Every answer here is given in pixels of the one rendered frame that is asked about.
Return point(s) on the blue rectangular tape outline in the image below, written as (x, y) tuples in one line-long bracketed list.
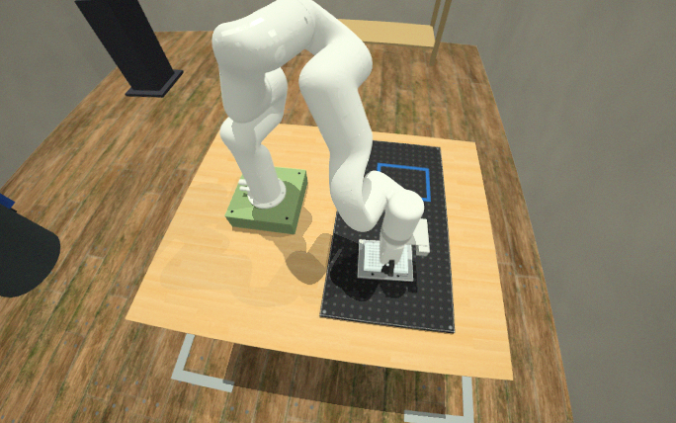
[(415, 168)]

